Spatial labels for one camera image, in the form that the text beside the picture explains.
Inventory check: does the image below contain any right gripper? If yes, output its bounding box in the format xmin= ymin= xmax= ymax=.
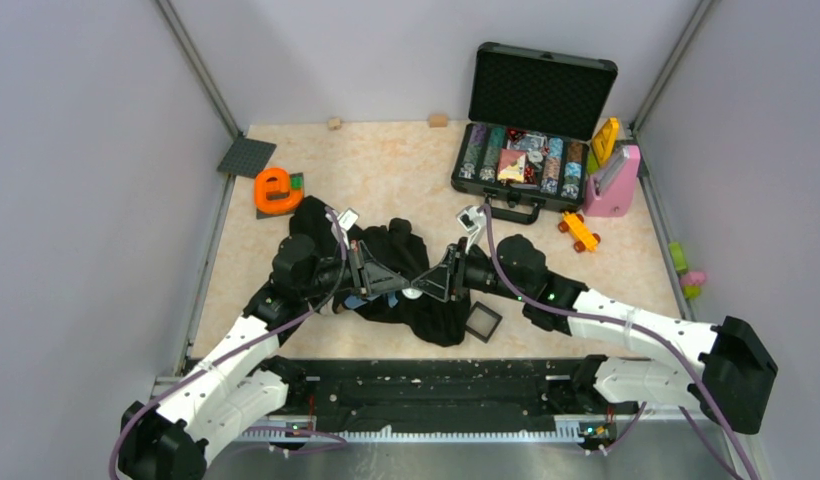
xmin=411 ymin=237 xmax=528 ymax=302

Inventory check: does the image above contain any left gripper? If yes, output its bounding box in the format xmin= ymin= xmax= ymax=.
xmin=299 ymin=239 xmax=410 ymax=299

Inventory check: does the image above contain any black printed t-shirt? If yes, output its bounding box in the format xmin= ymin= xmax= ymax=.
xmin=289 ymin=196 xmax=470 ymax=347

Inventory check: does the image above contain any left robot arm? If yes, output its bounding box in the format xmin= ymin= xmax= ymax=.
xmin=109 ymin=234 xmax=422 ymax=479

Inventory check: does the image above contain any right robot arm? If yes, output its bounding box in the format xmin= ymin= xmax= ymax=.
xmin=411 ymin=235 xmax=778 ymax=435

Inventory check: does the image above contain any orange tape dispenser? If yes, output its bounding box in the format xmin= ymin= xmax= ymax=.
xmin=253 ymin=167 xmax=304 ymax=216

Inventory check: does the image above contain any yellow toy car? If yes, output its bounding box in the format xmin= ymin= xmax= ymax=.
xmin=557 ymin=212 xmax=601 ymax=253

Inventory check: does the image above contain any small wooden block right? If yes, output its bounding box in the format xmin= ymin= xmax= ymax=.
xmin=427 ymin=114 xmax=449 ymax=128

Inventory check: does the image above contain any dark grey lego baseplate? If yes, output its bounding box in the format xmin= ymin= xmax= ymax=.
xmin=216 ymin=136 xmax=277 ymax=179

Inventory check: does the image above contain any pink box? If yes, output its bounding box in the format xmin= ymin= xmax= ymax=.
xmin=583 ymin=144 xmax=641 ymax=218

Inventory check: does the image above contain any black poker chip case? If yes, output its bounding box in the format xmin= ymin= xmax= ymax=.
xmin=450 ymin=42 xmax=618 ymax=225

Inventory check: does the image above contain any yellow toy piece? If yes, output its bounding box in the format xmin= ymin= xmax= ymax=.
xmin=587 ymin=117 xmax=620 ymax=175

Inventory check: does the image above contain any green and pink toy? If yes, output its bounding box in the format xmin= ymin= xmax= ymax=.
xmin=667 ymin=242 xmax=707 ymax=300

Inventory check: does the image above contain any lower black square frame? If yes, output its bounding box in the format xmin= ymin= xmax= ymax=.
xmin=465 ymin=301 xmax=503 ymax=343

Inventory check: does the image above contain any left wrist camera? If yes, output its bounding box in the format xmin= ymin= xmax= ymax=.
xmin=329 ymin=208 xmax=359 ymax=231

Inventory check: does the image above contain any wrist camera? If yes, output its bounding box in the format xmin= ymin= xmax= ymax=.
xmin=329 ymin=208 xmax=359 ymax=231
xmin=455 ymin=205 xmax=487 ymax=236

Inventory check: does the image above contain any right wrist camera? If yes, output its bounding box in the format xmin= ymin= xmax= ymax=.
xmin=455 ymin=205 xmax=487 ymax=236

